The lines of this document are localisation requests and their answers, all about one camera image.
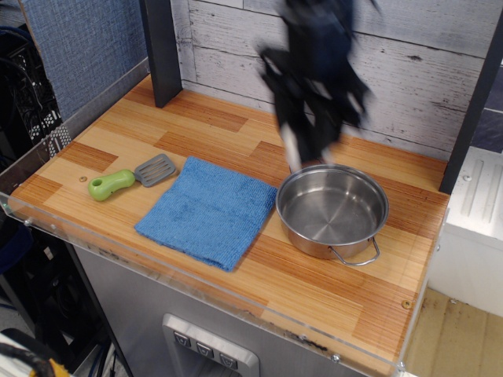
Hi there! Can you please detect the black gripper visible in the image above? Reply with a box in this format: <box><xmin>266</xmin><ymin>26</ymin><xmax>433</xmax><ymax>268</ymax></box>
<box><xmin>259</xmin><ymin>1</ymin><xmax>371</xmax><ymax>167</ymax></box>

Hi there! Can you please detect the green handled grey toy spatula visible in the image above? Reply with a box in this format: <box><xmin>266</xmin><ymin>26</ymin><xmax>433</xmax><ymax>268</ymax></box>
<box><xmin>87</xmin><ymin>153</ymin><xmax>176</xmax><ymax>201</ymax></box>

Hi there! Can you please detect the black and white sushi roll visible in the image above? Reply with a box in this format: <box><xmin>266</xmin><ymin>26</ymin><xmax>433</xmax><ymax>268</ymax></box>
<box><xmin>280</xmin><ymin>123</ymin><xmax>302</xmax><ymax>172</ymax></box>

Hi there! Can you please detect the stainless steel pot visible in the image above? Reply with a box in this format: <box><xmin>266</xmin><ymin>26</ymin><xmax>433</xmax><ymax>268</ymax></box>
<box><xmin>276</xmin><ymin>164</ymin><xmax>389</xmax><ymax>267</ymax></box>

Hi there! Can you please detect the blue folded cloth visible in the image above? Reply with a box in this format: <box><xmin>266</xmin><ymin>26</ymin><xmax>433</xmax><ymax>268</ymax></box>
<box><xmin>134</xmin><ymin>156</ymin><xmax>277</xmax><ymax>272</ymax></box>

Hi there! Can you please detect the white ridged box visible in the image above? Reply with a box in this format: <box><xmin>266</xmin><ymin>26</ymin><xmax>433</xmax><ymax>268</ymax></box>
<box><xmin>428</xmin><ymin>147</ymin><xmax>502</xmax><ymax>316</ymax></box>

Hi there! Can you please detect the clear acrylic table guard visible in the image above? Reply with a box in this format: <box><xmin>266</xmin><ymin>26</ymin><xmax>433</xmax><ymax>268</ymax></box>
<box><xmin>1</xmin><ymin>79</ymin><xmax>448</xmax><ymax>376</ymax></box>

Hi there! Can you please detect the silver dispenser button panel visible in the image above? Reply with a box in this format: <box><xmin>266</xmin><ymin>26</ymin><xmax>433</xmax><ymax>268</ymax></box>
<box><xmin>162</xmin><ymin>313</ymin><xmax>260</xmax><ymax>376</ymax></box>

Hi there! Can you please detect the black plastic crate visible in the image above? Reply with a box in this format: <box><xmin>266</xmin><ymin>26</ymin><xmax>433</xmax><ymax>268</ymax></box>
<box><xmin>1</xmin><ymin>25</ymin><xmax>62</xmax><ymax>157</ymax></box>

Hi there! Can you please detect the dark grey right post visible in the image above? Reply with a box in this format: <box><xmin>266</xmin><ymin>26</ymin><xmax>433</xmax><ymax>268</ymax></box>
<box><xmin>439</xmin><ymin>13</ymin><xmax>502</xmax><ymax>195</ymax></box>

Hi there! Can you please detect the dark grey post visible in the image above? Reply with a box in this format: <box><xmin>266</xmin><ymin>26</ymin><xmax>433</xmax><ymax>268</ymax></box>
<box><xmin>439</xmin><ymin>13</ymin><xmax>502</xmax><ymax>195</ymax></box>
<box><xmin>140</xmin><ymin>0</ymin><xmax>182</xmax><ymax>108</ymax></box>

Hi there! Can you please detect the dark grey left post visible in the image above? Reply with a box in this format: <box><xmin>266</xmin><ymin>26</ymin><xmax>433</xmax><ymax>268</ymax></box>
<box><xmin>140</xmin><ymin>0</ymin><xmax>182</xmax><ymax>108</ymax></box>

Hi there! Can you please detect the yellow and black cable bundle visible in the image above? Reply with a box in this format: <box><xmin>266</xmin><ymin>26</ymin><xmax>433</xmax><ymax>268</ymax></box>
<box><xmin>0</xmin><ymin>341</ymin><xmax>68</xmax><ymax>377</ymax></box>

